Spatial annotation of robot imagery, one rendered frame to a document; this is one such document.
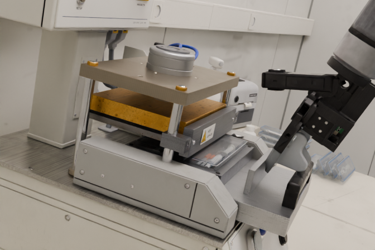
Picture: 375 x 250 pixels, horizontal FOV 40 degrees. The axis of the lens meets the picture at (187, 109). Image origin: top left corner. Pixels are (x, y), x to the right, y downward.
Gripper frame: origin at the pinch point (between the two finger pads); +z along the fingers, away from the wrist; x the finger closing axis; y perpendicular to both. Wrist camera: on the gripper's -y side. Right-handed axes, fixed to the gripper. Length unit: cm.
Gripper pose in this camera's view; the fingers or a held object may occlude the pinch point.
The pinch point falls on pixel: (267, 162)
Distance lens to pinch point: 85.0
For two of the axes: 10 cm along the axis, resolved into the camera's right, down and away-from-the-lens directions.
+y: 7.9, 5.7, -2.2
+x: 3.7, -1.5, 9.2
